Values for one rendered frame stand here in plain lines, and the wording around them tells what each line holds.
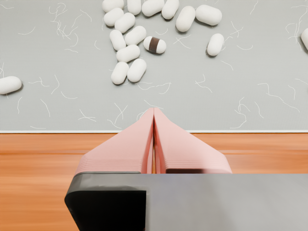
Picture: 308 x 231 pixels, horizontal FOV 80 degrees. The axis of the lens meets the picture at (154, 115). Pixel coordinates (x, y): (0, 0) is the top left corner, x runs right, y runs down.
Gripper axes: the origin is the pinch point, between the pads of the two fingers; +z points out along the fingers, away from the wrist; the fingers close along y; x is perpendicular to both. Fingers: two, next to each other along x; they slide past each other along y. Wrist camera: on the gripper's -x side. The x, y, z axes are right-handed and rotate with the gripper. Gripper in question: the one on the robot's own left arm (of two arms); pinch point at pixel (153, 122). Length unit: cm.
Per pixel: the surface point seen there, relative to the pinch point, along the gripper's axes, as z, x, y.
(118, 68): 13.2, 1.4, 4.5
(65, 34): 19.3, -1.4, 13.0
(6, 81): 11.7, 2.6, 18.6
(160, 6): 20.9, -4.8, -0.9
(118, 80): 12.2, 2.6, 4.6
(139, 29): 17.4, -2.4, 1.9
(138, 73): 12.8, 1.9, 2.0
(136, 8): 20.4, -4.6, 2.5
